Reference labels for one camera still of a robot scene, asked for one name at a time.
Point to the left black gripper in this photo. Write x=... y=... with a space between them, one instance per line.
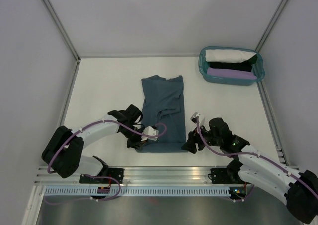
x=137 y=144

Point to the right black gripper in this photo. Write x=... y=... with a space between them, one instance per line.
x=194 y=137

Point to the blue-grey t shirt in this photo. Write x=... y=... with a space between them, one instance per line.
x=164 y=103

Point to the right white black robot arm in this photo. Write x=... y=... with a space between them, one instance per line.
x=298 y=191

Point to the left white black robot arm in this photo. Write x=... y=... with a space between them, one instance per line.
x=63 y=153

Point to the purple rolled t shirt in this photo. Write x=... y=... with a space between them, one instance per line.
x=229 y=73

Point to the white rolled t shirt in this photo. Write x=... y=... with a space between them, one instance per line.
x=229 y=56

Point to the black rolled t shirt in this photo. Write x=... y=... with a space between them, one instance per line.
x=243 y=66

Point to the teal plastic basket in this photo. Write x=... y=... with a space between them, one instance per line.
x=257 y=69

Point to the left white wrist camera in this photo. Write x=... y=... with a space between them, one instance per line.
x=149 y=133

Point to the aluminium front rail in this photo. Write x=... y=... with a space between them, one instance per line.
x=140 y=176

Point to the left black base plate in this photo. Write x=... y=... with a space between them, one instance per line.
x=104 y=177

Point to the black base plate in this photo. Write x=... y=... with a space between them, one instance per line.
x=224 y=176
x=104 y=177

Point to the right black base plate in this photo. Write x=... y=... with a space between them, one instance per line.
x=224 y=176

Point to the light blue cable duct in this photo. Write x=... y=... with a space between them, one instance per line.
x=138 y=191

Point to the left aluminium frame post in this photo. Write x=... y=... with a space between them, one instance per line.
x=58 y=24

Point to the aluminium frame post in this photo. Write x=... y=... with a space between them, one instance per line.
x=271 y=24
x=58 y=24

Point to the right aluminium frame post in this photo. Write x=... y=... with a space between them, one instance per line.
x=271 y=24

